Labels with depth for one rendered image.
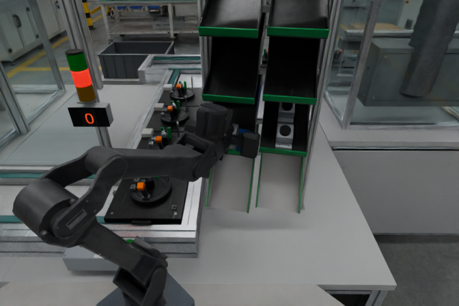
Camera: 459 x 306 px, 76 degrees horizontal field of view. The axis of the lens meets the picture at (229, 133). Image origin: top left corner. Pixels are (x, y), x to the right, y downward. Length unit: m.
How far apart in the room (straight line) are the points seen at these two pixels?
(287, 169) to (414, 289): 1.42
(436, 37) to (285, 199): 1.02
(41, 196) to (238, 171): 0.64
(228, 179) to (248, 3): 0.51
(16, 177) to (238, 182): 0.84
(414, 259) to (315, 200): 1.26
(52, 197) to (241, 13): 0.54
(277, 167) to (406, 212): 1.24
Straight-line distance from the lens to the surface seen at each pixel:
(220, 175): 0.94
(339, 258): 1.05
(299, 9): 0.77
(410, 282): 2.22
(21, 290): 1.11
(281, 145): 0.81
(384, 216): 2.04
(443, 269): 2.39
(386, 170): 1.77
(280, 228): 1.07
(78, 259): 0.97
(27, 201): 0.42
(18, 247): 1.15
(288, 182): 0.95
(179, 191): 1.04
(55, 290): 1.06
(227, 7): 0.76
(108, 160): 0.42
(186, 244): 0.95
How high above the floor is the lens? 1.68
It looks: 33 degrees down
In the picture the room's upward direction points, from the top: straight up
